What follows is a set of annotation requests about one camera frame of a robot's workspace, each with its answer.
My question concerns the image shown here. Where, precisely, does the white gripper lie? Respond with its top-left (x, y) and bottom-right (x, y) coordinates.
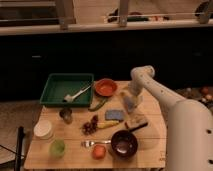
top-left (120, 91), bottom-right (142, 108)

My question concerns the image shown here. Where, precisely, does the light blue towel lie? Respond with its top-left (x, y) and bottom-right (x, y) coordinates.
top-left (123, 96), bottom-right (136, 113)

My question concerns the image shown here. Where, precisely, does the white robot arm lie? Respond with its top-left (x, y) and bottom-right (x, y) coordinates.
top-left (128, 65), bottom-right (213, 171)

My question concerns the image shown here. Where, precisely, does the small metal cup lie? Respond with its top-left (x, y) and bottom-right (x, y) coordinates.
top-left (59, 108), bottom-right (72, 124)

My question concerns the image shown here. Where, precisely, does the green plastic cup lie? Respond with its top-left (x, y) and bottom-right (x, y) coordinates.
top-left (49, 139), bottom-right (65, 158)

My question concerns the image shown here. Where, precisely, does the orange bowl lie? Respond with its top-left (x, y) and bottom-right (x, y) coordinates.
top-left (94, 78), bottom-right (117, 97)

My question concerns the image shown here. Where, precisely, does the blue sponge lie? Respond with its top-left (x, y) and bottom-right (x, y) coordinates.
top-left (105, 110), bottom-right (124, 121)

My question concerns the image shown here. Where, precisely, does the yellow corn cob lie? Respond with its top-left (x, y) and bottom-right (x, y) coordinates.
top-left (97, 121), bottom-right (119, 129)

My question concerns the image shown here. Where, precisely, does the dark purple bowl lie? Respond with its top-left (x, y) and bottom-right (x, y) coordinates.
top-left (109, 130), bottom-right (138, 159)

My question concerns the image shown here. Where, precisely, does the bunch of dark grapes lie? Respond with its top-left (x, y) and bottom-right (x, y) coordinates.
top-left (82, 115), bottom-right (98, 135)

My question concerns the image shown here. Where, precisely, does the orange tomato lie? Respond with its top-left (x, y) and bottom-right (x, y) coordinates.
top-left (92, 145), bottom-right (106, 160)

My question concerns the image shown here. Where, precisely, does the silver fork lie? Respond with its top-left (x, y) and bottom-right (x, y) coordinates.
top-left (81, 140), bottom-right (111, 148)

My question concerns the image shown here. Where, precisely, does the green plastic tray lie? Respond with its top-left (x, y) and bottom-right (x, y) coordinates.
top-left (40, 73), bottom-right (94, 107)

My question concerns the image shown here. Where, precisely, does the black chair frame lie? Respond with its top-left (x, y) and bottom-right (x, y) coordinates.
top-left (0, 126), bottom-right (25, 171)

